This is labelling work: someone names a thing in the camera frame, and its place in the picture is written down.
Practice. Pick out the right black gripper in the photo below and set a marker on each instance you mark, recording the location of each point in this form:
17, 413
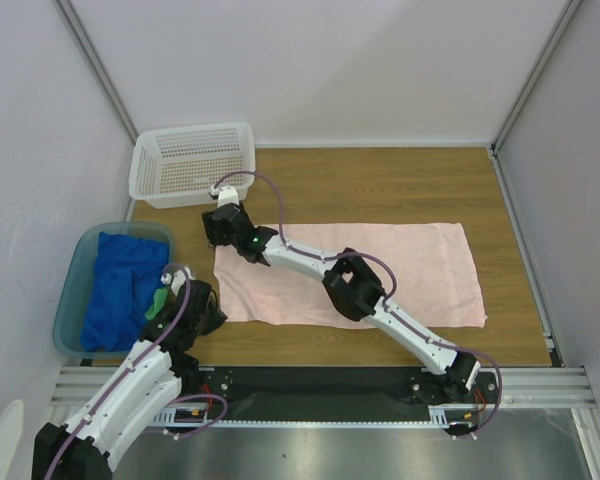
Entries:
213, 227

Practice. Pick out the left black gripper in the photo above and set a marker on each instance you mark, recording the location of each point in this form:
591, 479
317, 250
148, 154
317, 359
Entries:
217, 318

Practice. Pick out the pink towel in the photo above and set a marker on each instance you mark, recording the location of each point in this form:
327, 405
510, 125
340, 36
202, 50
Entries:
432, 264

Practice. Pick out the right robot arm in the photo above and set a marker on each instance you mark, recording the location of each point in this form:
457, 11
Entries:
358, 285

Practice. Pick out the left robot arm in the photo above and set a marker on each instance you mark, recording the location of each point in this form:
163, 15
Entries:
157, 372

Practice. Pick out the green towel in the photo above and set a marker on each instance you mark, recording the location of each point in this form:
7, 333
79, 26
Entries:
160, 298

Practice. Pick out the white perforated plastic basket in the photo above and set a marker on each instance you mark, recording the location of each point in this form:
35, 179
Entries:
176, 167

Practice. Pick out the blue towel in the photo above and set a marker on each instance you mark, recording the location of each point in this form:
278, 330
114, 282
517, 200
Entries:
127, 272

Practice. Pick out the blue translucent plastic tub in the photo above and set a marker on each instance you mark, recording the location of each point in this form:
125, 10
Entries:
72, 306

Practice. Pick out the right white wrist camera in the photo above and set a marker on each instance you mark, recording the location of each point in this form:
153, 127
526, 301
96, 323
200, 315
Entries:
225, 195

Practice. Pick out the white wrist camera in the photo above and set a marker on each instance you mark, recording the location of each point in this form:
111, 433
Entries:
177, 279
225, 195

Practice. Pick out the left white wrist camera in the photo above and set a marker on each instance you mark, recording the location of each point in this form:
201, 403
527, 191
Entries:
177, 279

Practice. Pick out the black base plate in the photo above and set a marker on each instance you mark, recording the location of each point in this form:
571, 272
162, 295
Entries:
331, 394

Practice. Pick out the left aluminium frame post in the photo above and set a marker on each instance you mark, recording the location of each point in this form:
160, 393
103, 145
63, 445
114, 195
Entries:
91, 57

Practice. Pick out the aluminium frame post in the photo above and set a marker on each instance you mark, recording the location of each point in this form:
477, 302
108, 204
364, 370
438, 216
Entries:
91, 57
559, 30

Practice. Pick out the slotted aluminium rail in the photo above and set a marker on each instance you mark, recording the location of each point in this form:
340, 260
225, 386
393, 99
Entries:
518, 388

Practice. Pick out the right aluminium frame post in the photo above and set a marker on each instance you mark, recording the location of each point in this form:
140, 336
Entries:
559, 30

